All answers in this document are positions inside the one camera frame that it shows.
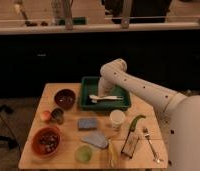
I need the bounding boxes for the blue sponge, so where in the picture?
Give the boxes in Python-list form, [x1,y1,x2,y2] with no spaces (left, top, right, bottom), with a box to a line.
[77,118,97,130]

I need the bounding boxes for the metal tin can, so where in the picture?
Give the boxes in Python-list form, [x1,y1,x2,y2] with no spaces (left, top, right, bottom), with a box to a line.
[51,108,64,125]

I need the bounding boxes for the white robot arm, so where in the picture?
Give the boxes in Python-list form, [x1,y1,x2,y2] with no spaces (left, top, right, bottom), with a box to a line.
[98,58,200,171]

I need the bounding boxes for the orange bowl with contents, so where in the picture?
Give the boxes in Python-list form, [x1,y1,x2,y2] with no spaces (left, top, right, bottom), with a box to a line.
[31,126,61,159]

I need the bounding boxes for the grey-blue folded cloth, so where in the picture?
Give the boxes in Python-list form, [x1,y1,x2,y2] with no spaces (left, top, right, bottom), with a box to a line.
[81,131,108,149]

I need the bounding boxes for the purple bowl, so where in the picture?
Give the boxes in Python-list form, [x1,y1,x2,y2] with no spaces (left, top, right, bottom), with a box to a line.
[54,89,76,110]

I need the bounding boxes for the black office chair base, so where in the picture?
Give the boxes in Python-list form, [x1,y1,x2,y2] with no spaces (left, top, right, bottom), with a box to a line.
[0,104,21,150]

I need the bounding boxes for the silver fork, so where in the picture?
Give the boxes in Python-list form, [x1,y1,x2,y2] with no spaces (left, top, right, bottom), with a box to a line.
[142,127,162,163]

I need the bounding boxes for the white paper cup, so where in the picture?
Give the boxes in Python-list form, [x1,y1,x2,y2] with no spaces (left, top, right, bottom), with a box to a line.
[110,110,126,130]

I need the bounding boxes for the peach fruit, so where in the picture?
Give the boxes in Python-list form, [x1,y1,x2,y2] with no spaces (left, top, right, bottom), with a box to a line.
[40,110,52,122]

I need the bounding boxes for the wooden folding table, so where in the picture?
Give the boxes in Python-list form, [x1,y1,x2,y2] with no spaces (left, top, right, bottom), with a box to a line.
[18,82,172,170]

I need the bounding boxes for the green-handled grater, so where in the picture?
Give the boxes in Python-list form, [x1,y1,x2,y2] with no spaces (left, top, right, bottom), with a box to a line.
[121,115,145,159]

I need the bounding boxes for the green plastic tray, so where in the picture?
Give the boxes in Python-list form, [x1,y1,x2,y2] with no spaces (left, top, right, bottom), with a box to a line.
[79,76,131,111]

